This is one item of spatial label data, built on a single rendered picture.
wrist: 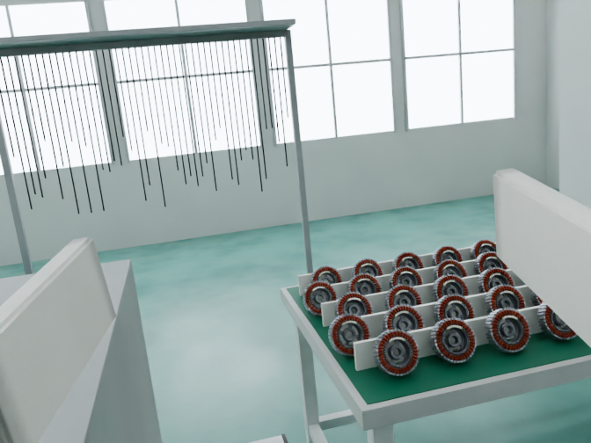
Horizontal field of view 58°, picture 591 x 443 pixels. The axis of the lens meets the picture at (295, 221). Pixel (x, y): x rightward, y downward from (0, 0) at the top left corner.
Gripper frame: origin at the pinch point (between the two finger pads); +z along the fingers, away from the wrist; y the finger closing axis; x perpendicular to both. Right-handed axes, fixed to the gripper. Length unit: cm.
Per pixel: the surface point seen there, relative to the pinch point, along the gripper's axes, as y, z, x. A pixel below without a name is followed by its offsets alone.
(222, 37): -36, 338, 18
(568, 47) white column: 183, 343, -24
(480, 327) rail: 41, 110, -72
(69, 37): -114, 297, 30
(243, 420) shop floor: -46, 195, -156
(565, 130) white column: 178, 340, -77
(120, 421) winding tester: -10.5, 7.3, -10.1
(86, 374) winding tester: -10.4, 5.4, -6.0
